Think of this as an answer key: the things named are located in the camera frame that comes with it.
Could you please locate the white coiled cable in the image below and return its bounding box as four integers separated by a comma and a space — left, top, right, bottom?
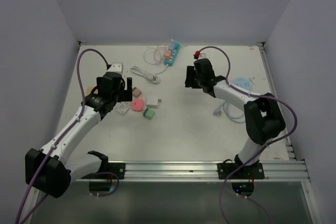
130, 66, 169, 85

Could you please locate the grey plug adapter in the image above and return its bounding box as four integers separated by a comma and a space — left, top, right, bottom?
113, 102, 130, 115

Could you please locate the thin pink white cable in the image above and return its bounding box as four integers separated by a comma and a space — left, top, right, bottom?
143, 45, 169, 66

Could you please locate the white cube charger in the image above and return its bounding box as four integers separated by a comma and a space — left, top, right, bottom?
146, 96, 162, 109

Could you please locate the beige cube socket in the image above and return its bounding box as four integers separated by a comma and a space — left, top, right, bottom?
86, 86, 98, 95

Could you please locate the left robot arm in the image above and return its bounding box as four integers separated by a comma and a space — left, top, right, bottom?
25, 71, 133, 198

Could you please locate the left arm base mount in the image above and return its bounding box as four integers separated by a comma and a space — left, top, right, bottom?
81, 162, 125, 180

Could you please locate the light blue round socket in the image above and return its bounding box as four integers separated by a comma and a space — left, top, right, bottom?
231, 77, 253, 91

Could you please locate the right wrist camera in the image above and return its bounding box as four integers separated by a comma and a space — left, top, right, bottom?
193, 51, 207, 60

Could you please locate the green cube charger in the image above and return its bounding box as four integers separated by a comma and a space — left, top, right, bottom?
143, 108, 155, 120

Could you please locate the aluminium rail frame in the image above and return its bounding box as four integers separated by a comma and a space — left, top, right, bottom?
19, 40, 322, 224

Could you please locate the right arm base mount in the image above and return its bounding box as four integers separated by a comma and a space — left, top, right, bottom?
217, 162, 265, 180

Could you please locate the teal power strip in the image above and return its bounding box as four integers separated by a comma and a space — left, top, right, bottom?
164, 42, 181, 67

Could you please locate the orange plug on strip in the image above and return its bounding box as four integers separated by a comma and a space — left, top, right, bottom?
164, 50, 172, 61

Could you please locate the pink square plug adapter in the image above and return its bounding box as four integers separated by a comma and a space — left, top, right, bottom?
131, 99, 145, 112

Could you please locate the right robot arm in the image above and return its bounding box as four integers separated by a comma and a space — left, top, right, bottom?
185, 58, 286, 178

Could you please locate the light blue coiled cable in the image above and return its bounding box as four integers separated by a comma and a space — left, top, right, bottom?
213, 101, 247, 124

